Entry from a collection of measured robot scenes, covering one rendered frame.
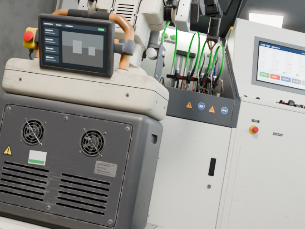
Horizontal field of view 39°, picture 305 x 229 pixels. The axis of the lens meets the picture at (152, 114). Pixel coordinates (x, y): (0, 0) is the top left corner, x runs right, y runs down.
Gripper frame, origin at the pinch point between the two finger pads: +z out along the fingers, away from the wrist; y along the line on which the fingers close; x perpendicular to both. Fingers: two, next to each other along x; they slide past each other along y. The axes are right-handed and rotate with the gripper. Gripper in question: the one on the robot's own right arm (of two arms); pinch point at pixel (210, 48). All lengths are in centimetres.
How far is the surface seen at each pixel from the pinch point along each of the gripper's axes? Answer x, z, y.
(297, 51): -57, 22, 51
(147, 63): 42, 37, 33
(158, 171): 17, 52, -51
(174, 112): 13.6, 28.7, -26.6
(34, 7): 162, 53, 120
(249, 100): -26.7, 24.9, -8.4
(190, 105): 5.9, 26.0, -21.2
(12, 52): 165, 73, 73
